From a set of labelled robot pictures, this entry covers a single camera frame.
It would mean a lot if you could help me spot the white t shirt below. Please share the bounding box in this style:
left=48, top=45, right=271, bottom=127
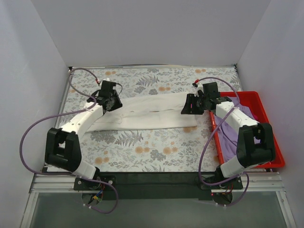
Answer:
left=87, top=92, right=197, bottom=132

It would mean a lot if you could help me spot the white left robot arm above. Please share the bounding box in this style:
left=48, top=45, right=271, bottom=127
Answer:
left=45, top=78, right=123, bottom=190

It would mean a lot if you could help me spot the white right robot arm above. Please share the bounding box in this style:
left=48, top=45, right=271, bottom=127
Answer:
left=181, top=81, right=276, bottom=189

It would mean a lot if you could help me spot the purple t shirt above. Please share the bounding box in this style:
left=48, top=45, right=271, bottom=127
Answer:
left=214, top=97, right=254, bottom=162

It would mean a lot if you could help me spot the red plastic bin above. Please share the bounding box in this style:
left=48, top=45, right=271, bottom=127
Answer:
left=209, top=91, right=285, bottom=169

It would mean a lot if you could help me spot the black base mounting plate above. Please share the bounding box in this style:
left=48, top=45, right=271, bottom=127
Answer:
left=73, top=171, right=243, bottom=201

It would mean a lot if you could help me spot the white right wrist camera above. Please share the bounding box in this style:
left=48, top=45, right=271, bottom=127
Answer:
left=194, top=83, right=204, bottom=97

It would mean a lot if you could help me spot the aluminium table frame rail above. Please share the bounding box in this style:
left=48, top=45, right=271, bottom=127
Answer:
left=20, top=173, right=79, bottom=228

